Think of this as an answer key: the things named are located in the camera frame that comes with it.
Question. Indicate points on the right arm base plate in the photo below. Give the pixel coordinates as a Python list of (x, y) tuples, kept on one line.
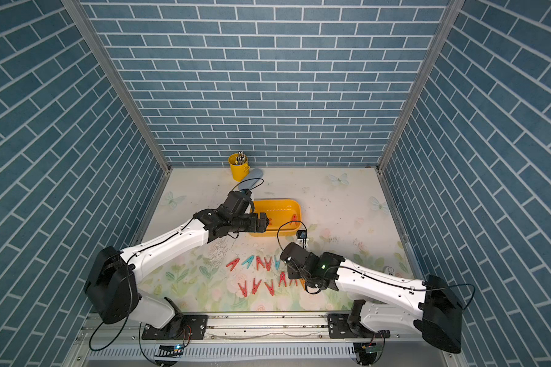
[(345, 326)]

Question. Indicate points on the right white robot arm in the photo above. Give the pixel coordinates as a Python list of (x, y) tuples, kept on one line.
[(384, 302)]

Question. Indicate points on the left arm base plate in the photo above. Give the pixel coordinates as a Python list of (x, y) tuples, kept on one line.
[(183, 326)]

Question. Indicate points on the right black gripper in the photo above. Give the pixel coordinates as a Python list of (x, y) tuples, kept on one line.
[(291, 272)]

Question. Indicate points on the yellow pen cup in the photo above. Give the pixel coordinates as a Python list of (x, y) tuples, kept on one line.
[(239, 166)]

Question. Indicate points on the light blue clothespin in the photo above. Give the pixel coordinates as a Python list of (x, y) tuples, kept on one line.
[(277, 262)]

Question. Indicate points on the grey glasses case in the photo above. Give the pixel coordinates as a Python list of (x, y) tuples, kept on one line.
[(254, 176)]

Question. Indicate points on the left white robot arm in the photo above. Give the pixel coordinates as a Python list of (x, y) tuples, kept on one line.
[(113, 282)]

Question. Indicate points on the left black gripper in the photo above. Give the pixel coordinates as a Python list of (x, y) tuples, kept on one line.
[(253, 226)]

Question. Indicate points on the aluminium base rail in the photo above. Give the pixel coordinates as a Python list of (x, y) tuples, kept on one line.
[(252, 339)]

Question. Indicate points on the yellow storage box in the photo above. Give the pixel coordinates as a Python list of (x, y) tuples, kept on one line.
[(279, 213)]

